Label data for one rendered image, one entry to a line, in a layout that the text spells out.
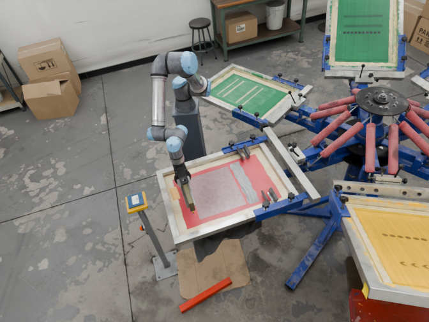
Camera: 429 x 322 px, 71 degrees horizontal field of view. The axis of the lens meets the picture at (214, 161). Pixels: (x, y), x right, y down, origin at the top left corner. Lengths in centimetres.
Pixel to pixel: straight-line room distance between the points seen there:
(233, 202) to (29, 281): 209
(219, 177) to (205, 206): 24
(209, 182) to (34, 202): 234
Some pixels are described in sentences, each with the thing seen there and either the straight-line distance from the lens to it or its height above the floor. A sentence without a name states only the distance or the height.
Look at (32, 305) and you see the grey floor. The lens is 317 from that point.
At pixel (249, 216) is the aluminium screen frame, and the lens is 179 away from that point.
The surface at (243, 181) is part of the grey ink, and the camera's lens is 199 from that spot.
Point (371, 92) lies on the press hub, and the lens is 221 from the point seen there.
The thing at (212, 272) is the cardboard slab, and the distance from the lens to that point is 271.
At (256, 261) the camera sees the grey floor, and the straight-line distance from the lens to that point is 275.
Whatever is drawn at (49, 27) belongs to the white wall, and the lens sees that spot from 534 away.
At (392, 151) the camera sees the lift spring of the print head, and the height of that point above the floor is 118.
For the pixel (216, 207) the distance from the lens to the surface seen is 188.
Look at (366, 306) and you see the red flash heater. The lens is 154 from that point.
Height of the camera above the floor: 250
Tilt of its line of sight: 46 degrees down
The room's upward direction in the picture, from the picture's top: 8 degrees counter-clockwise
